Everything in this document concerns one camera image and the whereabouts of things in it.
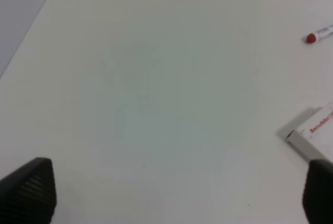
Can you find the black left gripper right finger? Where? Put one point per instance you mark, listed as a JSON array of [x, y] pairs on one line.
[[317, 194]]

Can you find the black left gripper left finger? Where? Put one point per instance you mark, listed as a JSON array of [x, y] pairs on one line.
[[28, 194]]

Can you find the red capped white marker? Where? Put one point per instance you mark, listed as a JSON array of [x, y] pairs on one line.
[[319, 35]]

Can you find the white flat cardboard box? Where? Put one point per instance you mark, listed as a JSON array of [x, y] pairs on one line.
[[312, 139]]

